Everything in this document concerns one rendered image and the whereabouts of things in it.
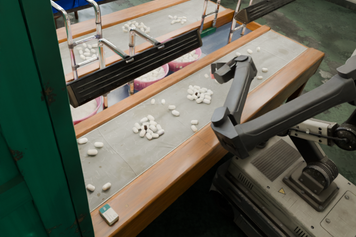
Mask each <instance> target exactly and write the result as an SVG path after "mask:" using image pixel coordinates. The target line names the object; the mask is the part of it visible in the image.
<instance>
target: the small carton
mask: <svg viewBox="0 0 356 237"><path fill-rule="evenodd" d="M99 213H100V214H101V216H102V217H103V218H104V219H105V220H106V221H107V223H108V224H109V225H111V224H113V223H114V222H115V221H116V220H118V219H119V215H118V214H117V213H116V212H115V211H114V210H113V209H112V208H111V206H110V205H109V204H108V203H107V204H105V205H104V206H103V207H102V208H100V209H99Z"/></svg>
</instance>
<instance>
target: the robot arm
mask: <svg viewBox="0 0 356 237"><path fill-rule="evenodd" d="M216 68H217V71H216ZM210 69H211V72H210V77H211V79H215V80H216V81H217V82H218V83H220V84H223V83H226V82H228V81H230V80H231V79H232V78H233V82H232V84H231V87H230V89H229V92H228V94H227V97H226V100H225V102H224V105H223V106H222V107H218V108H215V110H214V112H213V115H212V117H211V124H210V126H211V128H212V130H213V131H214V133H215V135H216V137H217V139H218V140H219V142H220V144H221V146H222V147H224V149H226V150H227V151H229V152H231V153H232V154H234V155H235V156H237V157H239V158H240V159H245V158H247V157H249V156H250V155H249V154H248V152H249V151H251V150H253V149H254V148H255V147H256V146H258V145H259V144H261V143H262V142H264V141H266V140H267V139H269V138H271V137H273V136H275V135H277V134H280V133H282V132H284V131H286V130H288V129H290V128H292V127H294V126H296V125H298V124H300V123H302V122H304V121H306V120H308V119H310V118H312V117H314V116H316V115H318V114H320V113H322V112H324V111H326V110H328V109H330V108H332V107H334V106H337V105H340V104H343V103H346V102H347V103H349V104H350V105H353V106H356V55H354V56H352V57H350V58H349V59H348V60H347V61H346V63H345V64H344V65H342V66H340V67H338V68H337V69H336V70H337V73H338V74H337V75H335V76H333V77H332V78H331V79H330V80H329V81H327V82H326V83H324V84H322V85H321V86H319V87H317V88H315V89H313V90H311V91H309V92H307V93H305V94H303V95H301V96H299V97H297V98H295V99H293V100H291V101H289V102H287V103H285V104H283V105H281V106H279V107H277V108H276V109H274V110H272V111H270V112H268V113H266V114H264V115H262V116H260V117H258V118H256V119H254V120H251V121H249V122H246V123H243V124H241V115H242V112H243V108H244V105H245V102H246V98H247V94H248V91H249V88H250V85H251V82H252V80H253V79H254V77H256V75H257V68H256V66H255V64H254V61H253V59H252V57H251V56H246V55H240V56H239V57H234V58H233V59H232V60H230V61H229V62H217V63H212V64H211V65H210Z"/></svg>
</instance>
